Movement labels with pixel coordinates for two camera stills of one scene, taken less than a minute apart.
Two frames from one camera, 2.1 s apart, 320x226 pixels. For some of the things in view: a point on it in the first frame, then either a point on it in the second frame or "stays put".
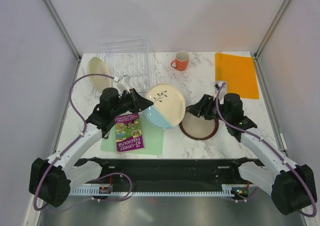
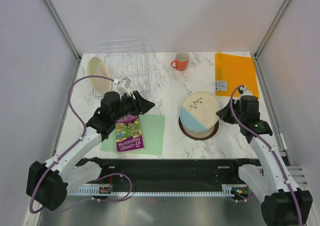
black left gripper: (138, 103) stays put
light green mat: (153, 138) stays put
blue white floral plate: (168, 107) to (198, 111)
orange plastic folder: (239, 72) stays put
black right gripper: (204, 105) to (223, 114)
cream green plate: (96, 66) stays put
